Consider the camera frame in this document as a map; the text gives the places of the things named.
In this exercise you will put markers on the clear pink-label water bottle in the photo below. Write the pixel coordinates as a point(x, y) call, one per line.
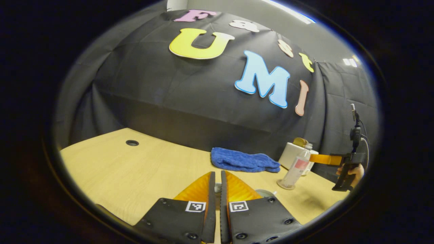
point(296, 169)

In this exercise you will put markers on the white toaster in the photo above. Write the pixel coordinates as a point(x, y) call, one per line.
point(290, 156)

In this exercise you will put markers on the blue towel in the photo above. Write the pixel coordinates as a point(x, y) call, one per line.
point(240, 161)

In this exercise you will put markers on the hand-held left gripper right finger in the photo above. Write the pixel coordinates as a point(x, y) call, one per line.
point(223, 217)

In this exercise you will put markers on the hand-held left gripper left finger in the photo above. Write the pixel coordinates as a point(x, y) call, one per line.
point(212, 210)

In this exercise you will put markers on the brown bread slice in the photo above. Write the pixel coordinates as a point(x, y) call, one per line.
point(300, 142)

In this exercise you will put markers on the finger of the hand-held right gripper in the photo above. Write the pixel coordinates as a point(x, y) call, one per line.
point(325, 159)

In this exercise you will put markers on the small ceiling light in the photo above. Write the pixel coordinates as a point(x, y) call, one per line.
point(350, 62)

